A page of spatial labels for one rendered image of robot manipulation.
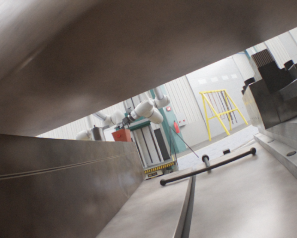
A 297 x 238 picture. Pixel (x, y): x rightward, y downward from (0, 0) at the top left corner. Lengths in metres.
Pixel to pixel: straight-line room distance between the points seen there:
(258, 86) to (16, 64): 0.88
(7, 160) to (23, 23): 0.42
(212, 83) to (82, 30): 10.46
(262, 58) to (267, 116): 0.33
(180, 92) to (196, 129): 2.29
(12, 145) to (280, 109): 0.94
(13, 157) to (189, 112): 8.84
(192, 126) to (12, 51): 8.68
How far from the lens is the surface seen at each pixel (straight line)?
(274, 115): 0.76
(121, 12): 0.37
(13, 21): 0.72
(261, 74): 0.91
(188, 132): 8.65
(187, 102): 9.20
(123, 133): 1.41
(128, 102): 2.58
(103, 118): 2.33
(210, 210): 0.54
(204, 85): 10.26
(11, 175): 0.41
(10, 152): 0.42
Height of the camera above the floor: 0.56
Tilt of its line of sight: 11 degrees up
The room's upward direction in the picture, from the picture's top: 18 degrees counter-clockwise
